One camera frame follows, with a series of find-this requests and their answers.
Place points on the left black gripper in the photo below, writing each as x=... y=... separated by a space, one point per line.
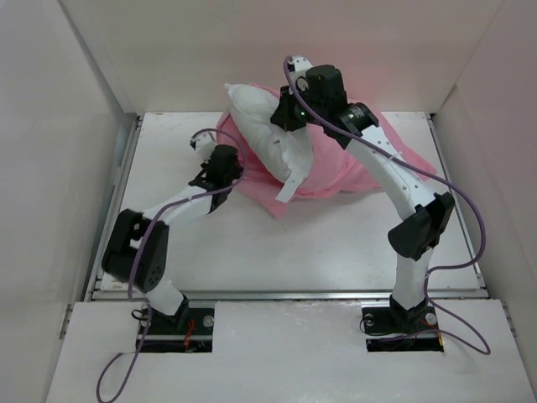
x=236 y=171

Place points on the pink pillowcase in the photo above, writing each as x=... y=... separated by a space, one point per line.
x=334 y=170

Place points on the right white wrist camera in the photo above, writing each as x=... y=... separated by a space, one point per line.
x=298 y=65

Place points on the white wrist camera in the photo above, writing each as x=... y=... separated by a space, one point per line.
x=203 y=144
x=298 y=65

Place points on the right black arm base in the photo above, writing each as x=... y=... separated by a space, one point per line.
x=380 y=321

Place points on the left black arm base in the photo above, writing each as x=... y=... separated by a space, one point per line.
x=200 y=320

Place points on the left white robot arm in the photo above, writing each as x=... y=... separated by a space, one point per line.
x=137 y=250

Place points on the front aluminium rail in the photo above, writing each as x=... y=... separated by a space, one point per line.
x=323 y=295

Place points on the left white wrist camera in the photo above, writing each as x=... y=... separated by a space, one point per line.
x=203 y=144

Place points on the white pillow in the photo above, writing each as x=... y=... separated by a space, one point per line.
x=287 y=156

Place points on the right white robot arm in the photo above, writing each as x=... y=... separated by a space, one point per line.
x=423 y=213

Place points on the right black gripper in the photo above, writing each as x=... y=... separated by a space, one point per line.
x=284 y=116

